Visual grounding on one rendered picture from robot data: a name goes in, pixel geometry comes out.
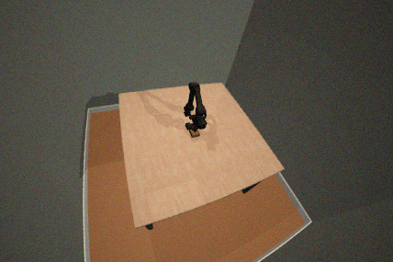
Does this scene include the brown square block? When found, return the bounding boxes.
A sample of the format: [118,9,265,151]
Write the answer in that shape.
[189,129,200,138]

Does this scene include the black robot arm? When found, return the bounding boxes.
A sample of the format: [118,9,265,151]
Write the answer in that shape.
[184,82,207,130]

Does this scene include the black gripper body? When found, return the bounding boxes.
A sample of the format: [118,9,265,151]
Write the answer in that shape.
[185,118,207,131]

